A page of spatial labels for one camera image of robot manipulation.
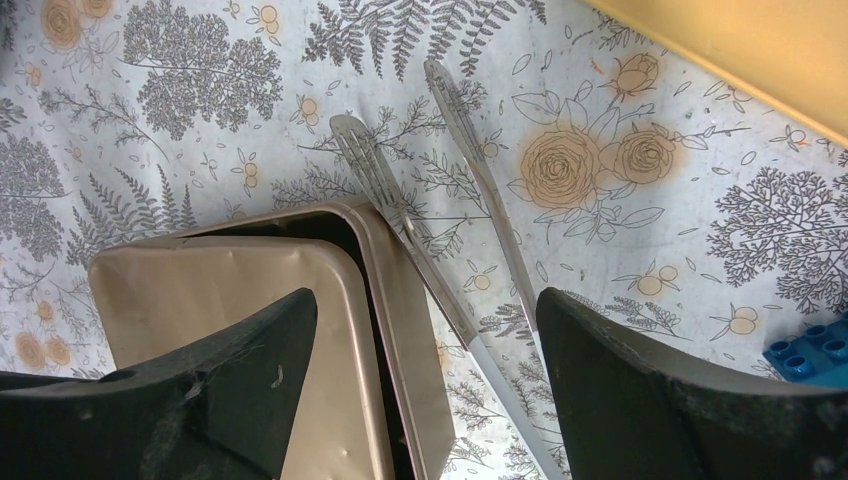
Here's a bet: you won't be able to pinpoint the brown square tin lid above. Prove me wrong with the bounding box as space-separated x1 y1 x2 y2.
88 236 413 479

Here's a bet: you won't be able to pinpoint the long metal tongs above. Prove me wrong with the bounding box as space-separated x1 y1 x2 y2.
331 64 587 479

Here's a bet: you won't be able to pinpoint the yellow plastic tray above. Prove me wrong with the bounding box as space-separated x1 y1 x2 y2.
592 0 847 146

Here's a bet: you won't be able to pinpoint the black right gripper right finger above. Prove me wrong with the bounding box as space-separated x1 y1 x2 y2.
536 287 847 479

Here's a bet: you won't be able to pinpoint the blue toy brick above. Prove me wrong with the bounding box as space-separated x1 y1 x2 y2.
763 312 847 389

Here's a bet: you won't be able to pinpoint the floral tablecloth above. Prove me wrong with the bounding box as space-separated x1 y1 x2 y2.
0 0 848 480

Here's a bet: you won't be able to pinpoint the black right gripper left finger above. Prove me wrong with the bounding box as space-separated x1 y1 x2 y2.
1 288 318 479

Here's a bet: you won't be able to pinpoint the gold chocolate tin box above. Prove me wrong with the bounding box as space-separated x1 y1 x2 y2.
183 197 455 479

